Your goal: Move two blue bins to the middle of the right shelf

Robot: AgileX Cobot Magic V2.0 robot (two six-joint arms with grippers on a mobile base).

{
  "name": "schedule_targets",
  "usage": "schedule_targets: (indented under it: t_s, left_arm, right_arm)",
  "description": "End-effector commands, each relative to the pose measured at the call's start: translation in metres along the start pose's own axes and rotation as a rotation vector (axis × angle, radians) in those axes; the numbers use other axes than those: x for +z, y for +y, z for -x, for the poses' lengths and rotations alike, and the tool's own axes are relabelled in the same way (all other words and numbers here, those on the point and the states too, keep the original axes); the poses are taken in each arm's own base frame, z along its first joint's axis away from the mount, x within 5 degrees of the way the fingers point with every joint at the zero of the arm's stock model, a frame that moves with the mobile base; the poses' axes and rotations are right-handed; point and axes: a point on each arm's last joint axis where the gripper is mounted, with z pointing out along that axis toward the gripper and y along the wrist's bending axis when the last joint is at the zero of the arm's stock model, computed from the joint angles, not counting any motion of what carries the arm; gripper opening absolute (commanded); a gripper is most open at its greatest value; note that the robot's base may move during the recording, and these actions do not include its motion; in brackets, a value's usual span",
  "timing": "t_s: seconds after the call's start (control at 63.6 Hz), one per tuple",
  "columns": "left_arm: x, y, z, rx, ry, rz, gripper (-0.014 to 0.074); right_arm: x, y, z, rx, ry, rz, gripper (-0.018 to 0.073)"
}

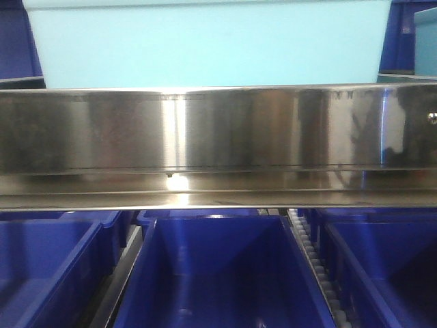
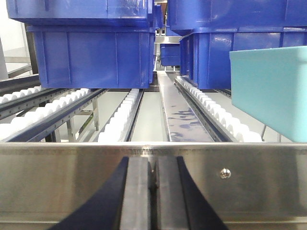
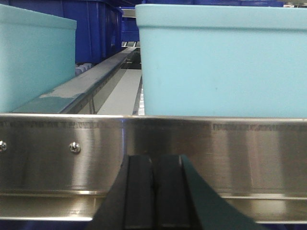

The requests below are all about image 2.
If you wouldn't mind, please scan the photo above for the light cyan plastic bin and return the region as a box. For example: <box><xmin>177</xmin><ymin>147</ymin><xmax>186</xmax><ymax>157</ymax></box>
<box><xmin>231</xmin><ymin>46</ymin><xmax>307</xmax><ymax>142</ymax></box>

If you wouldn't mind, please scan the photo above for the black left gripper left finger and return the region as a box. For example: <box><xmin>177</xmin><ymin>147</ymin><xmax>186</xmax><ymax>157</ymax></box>
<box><xmin>52</xmin><ymin>157</ymin><xmax>151</xmax><ymax>230</ymax></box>

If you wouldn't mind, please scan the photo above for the stainless steel shelf front rail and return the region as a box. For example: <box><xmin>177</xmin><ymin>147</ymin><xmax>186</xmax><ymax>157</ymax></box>
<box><xmin>0</xmin><ymin>142</ymin><xmax>307</xmax><ymax>230</ymax></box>

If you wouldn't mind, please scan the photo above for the blue bin upper right stack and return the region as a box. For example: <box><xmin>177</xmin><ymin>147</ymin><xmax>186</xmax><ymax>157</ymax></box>
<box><xmin>167</xmin><ymin>0</ymin><xmax>307</xmax><ymax>35</ymax></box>

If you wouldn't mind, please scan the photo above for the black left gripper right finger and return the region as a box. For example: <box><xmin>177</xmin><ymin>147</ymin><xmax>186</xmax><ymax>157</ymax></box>
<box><xmin>156</xmin><ymin>156</ymin><xmax>227</xmax><ymax>230</ymax></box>

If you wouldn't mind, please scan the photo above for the blue bin upper left stack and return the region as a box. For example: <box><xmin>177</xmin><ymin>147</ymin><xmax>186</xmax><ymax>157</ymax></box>
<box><xmin>6</xmin><ymin>0</ymin><xmax>154</xmax><ymax>27</ymax></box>

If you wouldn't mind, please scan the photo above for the blue bin stack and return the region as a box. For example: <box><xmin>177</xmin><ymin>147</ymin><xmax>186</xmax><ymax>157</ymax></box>
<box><xmin>28</xmin><ymin>26</ymin><xmax>155</xmax><ymax>89</ymax></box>
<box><xmin>180</xmin><ymin>27</ymin><xmax>307</xmax><ymax>89</ymax></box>
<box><xmin>6</xmin><ymin>0</ymin><xmax>154</xmax><ymax>27</ymax></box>
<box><xmin>167</xmin><ymin>0</ymin><xmax>307</xmax><ymax>35</ymax></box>

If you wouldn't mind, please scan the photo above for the blue bin lower left stack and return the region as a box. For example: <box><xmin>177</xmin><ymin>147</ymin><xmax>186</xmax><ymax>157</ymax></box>
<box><xmin>28</xmin><ymin>26</ymin><xmax>155</xmax><ymax>89</ymax></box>

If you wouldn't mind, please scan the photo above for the white roller track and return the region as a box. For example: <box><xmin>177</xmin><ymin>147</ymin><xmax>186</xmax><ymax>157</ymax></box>
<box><xmin>175</xmin><ymin>76</ymin><xmax>262</xmax><ymax>143</ymax></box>

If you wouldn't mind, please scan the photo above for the blue bin lower right stack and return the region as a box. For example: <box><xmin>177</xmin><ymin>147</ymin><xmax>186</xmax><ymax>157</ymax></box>
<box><xmin>180</xmin><ymin>27</ymin><xmax>307</xmax><ymax>89</ymax></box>

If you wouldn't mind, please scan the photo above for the steel divider strip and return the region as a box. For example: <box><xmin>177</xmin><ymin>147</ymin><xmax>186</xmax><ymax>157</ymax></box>
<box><xmin>157</xmin><ymin>71</ymin><xmax>213</xmax><ymax>142</ymax></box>

